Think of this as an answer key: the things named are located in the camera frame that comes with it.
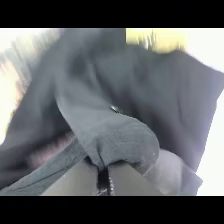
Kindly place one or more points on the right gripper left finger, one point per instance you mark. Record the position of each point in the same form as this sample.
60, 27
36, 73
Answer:
75, 181

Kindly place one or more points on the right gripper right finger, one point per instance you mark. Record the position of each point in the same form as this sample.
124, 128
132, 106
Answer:
133, 181

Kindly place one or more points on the dark grey garment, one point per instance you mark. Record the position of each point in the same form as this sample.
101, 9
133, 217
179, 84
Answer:
110, 93

